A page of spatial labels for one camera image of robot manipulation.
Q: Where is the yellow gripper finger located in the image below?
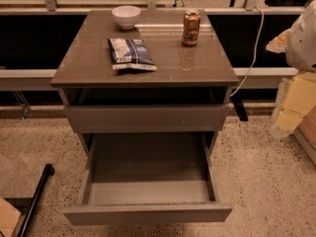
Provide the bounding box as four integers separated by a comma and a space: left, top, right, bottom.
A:
270, 72, 316, 139
266, 29, 290, 53

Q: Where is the white ceramic bowl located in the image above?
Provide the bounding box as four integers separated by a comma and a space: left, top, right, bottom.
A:
112, 6, 141, 30

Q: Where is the white power cable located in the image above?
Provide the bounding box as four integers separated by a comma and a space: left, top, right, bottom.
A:
229, 6, 266, 99

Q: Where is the grey drawer cabinet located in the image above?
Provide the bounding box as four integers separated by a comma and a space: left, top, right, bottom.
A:
50, 9, 240, 155

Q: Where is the black metal bar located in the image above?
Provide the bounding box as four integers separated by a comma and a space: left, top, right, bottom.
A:
17, 164, 54, 237

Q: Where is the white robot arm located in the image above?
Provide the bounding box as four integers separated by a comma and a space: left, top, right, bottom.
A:
266, 1, 316, 138

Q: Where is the black table leg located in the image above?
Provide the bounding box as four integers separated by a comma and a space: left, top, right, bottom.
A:
231, 95, 248, 121

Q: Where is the cardboard box right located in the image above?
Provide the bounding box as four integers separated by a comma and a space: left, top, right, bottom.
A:
294, 107, 316, 165

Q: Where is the blue white chip bag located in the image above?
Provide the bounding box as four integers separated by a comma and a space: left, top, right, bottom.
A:
107, 39, 157, 71

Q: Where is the open grey middle drawer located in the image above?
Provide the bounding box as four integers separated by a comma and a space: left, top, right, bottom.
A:
64, 132, 232, 225

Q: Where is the orange soda can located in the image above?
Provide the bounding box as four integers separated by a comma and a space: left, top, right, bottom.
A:
182, 10, 200, 46

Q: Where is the cardboard box lower left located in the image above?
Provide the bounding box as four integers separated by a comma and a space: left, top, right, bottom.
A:
0, 197, 21, 237

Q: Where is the cardboard box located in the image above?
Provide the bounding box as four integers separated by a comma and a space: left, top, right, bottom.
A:
294, 107, 316, 165
0, 197, 21, 237

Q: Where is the closed grey top drawer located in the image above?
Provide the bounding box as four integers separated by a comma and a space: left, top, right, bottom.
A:
64, 105, 228, 133

